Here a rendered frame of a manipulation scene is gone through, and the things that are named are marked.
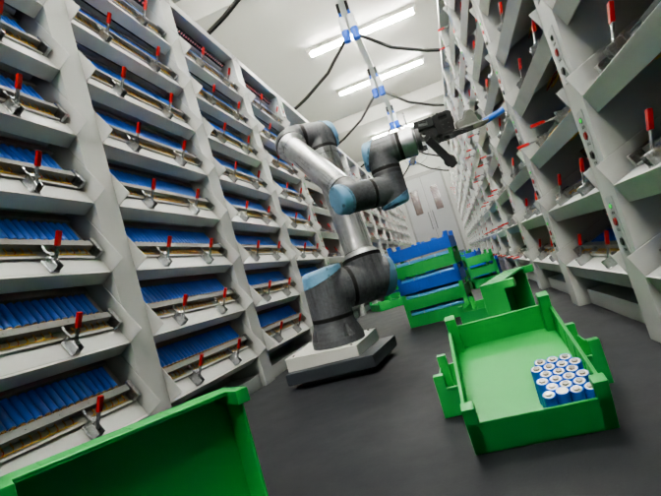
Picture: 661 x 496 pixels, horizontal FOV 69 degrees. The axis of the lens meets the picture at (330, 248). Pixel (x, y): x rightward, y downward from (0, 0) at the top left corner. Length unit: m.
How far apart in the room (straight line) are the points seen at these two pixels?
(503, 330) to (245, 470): 0.56
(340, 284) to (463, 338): 0.73
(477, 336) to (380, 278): 0.75
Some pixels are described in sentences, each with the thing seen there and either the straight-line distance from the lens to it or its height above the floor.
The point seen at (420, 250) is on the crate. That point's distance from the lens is 2.31.
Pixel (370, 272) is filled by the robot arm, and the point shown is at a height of 0.31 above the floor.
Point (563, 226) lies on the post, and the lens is 1.81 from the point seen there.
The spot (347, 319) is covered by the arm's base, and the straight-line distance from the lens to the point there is 1.67.
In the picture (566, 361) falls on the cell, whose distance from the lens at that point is 0.83.
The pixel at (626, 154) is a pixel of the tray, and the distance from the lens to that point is 1.13.
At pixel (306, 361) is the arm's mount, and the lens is 1.67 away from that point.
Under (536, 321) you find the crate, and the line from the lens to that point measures 1.04.
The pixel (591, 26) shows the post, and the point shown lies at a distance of 1.19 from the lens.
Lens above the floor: 0.30
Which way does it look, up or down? 4 degrees up
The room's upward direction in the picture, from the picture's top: 17 degrees counter-clockwise
